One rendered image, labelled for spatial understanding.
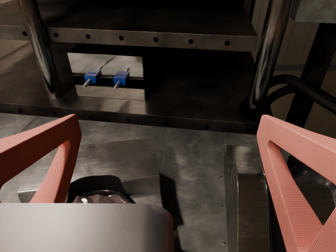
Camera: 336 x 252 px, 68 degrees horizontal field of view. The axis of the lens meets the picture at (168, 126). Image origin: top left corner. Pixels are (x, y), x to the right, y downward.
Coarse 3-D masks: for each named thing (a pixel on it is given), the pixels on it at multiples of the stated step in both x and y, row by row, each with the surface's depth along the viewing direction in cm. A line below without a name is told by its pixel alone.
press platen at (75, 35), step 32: (64, 0) 119; (96, 0) 119; (128, 0) 120; (160, 0) 120; (192, 0) 120; (224, 0) 120; (0, 32) 87; (64, 32) 84; (96, 32) 82; (128, 32) 81; (160, 32) 79; (192, 32) 79; (224, 32) 79
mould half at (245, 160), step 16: (224, 160) 64; (240, 160) 48; (256, 160) 58; (224, 176) 61; (240, 176) 45; (256, 176) 45; (304, 176) 45; (320, 176) 45; (240, 192) 43; (256, 192) 43; (304, 192) 42; (320, 192) 42; (240, 208) 42; (256, 208) 42; (320, 208) 41; (240, 224) 41; (256, 224) 40; (240, 240) 40; (256, 240) 39
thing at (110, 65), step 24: (72, 48) 90; (96, 48) 90; (120, 48) 90; (144, 48) 90; (72, 72) 91; (96, 72) 90; (120, 72) 89; (144, 72) 90; (96, 96) 96; (120, 96) 95; (144, 96) 93
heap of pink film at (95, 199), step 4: (76, 196) 45; (80, 196) 45; (84, 196) 46; (88, 196) 46; (92, 196) 46; (96, 196) 46; (100, 196) 46; (104, 196) 46; (108, 196) 46; (112, 196) 46; (116, 196) 46; (120, 196) 46; (76, 200) 45; (80, 200) 45; (84, 200) 45; (88, 200) 45; (92, 200) 46; (96, 200) 45; (100, 200) 46; (104, 200) 45; (108, 200) 45; (112, 200) 46; (116, 200) 46; (120, 200) 45; (124, 200) 46
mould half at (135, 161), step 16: (96, 144) 55; (112, 144) 55; (128, 144) 55; (144, 144) 55; (48, 160) 51; (80, 160) 51; (96, 160) 51; (112, 160) 51; (128, 160) 51; (144, 160) 51; (32, 176) 48; (80, 176) 48; (128, 176) 48; (144, 176) 48; (32, 192) 45; (128, 192) 49; (144, 192) 49
